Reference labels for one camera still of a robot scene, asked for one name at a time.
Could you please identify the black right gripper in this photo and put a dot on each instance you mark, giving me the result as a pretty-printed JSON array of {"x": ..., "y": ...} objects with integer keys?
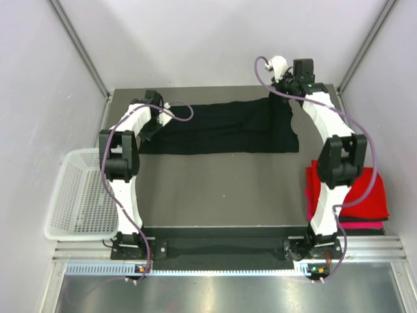
[{"x": 277, "y": 85}]

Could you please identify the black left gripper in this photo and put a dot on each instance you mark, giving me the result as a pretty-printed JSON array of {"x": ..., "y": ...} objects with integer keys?
[{"x": 144, "y": 134}]

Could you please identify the black t shirt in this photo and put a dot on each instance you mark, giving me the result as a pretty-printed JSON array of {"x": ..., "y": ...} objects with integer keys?
[{"x": 255, "y": 126}]

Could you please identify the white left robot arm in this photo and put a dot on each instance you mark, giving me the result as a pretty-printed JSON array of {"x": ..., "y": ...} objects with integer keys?
[{"x": 119, "y": 158}]

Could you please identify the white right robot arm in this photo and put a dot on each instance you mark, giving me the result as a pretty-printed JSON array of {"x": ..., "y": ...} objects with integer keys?
[{"x": 341, "y": 160}]

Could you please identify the folded pink t shirt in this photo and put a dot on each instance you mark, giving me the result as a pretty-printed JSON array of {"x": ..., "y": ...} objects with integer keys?
[{"x": 346, "y": 225}]

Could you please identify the white plastic basket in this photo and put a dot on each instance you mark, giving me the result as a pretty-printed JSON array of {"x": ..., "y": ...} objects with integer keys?
[{"x": 80, "y": 208}]

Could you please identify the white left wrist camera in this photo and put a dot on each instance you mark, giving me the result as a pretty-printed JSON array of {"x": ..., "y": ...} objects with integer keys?
[{"x": 165, "y": 115}]

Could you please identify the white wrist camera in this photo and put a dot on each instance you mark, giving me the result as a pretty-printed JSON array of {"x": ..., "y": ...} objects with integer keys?
[
  {"x": 278, "y": 66},
  {"x": 165, "y": 115}
]

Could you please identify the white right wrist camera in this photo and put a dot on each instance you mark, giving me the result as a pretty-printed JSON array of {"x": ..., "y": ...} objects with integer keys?
[{"x": 278, "y": 66}]

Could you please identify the left aluminium frame post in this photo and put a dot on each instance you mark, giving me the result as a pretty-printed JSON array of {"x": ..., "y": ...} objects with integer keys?
[{"x": 75, "y": 40}]

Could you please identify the aluminium frame post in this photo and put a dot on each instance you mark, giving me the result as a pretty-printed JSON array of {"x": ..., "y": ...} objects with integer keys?
[
  {"x": 75, "y": 40},
  {"x": 376, "y": 27}
]

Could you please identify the right aluminium frame post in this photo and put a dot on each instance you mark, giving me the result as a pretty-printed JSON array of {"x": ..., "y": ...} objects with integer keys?
[{"x": 376, "y": 27}]

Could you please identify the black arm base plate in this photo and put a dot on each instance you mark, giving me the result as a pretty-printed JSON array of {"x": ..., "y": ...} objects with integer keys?
[{"x": 232, "y": 248}]

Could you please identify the aluminium front rail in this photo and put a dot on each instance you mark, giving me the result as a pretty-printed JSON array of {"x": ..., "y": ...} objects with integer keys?
[{"x": 360, "y": 249}]

